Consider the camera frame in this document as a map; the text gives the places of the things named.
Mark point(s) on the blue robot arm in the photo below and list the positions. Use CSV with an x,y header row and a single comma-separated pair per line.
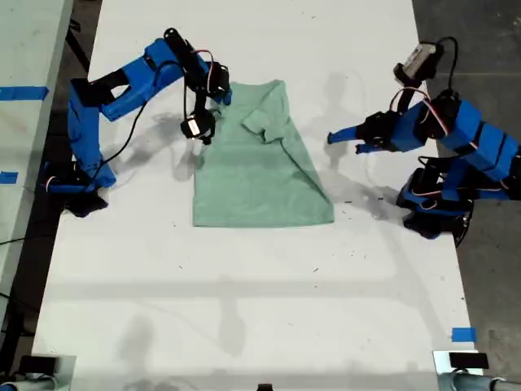
x,y
480,138
85,122

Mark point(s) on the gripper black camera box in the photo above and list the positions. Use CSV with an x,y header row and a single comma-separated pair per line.
x,y
419,57
191,127

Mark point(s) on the small black box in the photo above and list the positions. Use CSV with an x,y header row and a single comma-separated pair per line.
x,y
468,360
38,364

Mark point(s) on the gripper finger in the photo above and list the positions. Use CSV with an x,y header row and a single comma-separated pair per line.
x,y
227,95
346,134
366,148

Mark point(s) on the pale green t-shirt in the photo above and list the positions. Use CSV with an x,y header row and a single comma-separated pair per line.
x,y
252,187

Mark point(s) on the long blue tape strip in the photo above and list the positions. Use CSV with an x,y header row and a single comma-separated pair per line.
x,y
24,93

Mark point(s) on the short blue tape strip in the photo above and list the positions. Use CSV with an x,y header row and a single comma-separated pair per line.
x,y
8,177

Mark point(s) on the shiny metal plate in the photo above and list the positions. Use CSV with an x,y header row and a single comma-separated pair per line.
x,y
441,362

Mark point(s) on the pale side table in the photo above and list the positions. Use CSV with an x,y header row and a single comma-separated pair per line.
x,y
24,49

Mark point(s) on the grey pipe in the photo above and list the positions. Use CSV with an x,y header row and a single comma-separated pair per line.
x,y
28,385
468,383

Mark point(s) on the square blue tape patch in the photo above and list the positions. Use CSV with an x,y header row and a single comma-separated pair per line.
x,y
464,335

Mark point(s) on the black stand leg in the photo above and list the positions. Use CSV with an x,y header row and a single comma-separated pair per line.
x,y
79,49

